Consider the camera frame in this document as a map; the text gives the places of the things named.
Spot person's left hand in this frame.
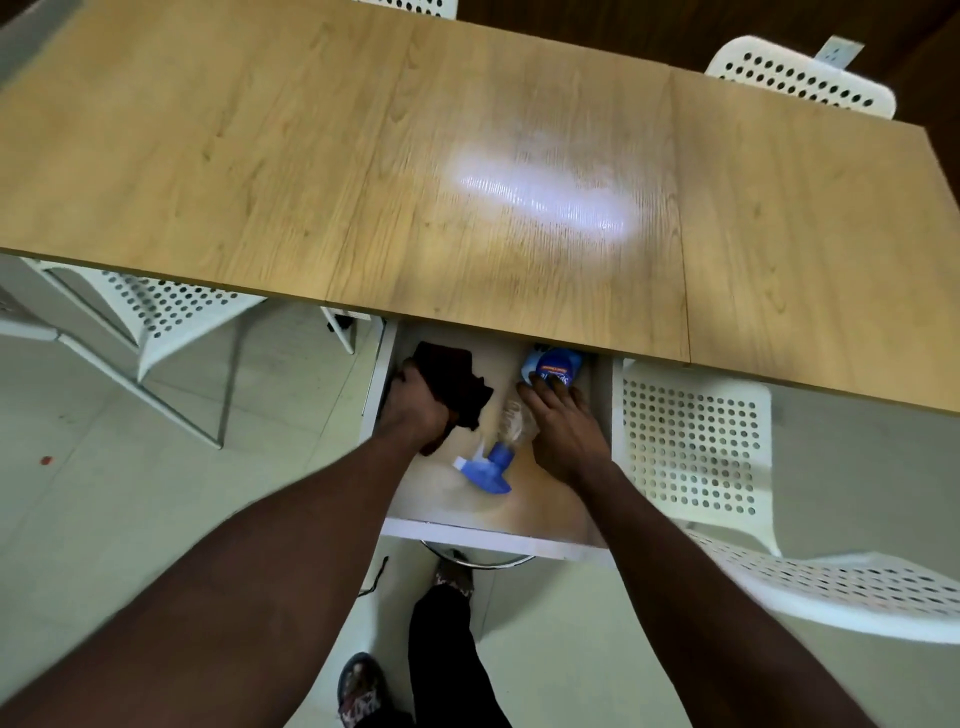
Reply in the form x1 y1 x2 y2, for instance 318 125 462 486
377 358 453 449

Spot person's right hand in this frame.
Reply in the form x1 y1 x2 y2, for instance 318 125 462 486
516 382 614 490

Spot dark brown cloth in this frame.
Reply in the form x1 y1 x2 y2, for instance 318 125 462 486
378 341 495 458

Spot clear spray bottle blue trigger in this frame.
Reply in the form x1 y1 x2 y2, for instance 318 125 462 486
451 343 595 497

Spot person's left forearm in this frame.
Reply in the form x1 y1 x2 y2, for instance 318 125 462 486
0 427 444 728

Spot person's right forearm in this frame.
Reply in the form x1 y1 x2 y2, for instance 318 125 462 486
576 461 882 728

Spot white table leg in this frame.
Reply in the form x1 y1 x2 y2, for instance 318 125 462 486
320 305 385 356

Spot white table drawer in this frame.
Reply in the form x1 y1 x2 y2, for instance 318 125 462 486
359 318 628 563

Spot white perforated chair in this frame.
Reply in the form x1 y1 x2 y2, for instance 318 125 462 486
704 34 899 122
613 357 960 647
0 255 268 452
351 0 460 21

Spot patterned slipper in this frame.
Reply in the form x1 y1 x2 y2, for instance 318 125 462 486
336 651 393 728
432 549 476 600

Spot black trousers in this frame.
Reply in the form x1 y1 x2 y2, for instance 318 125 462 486
390 582 516 728

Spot metal drawer handle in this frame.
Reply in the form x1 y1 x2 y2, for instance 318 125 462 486
420 541 538 572

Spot black cable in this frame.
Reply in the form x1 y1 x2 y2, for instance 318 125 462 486
357 555 390 600

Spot white wall socket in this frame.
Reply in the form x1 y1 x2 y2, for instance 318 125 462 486
813 34 866 73

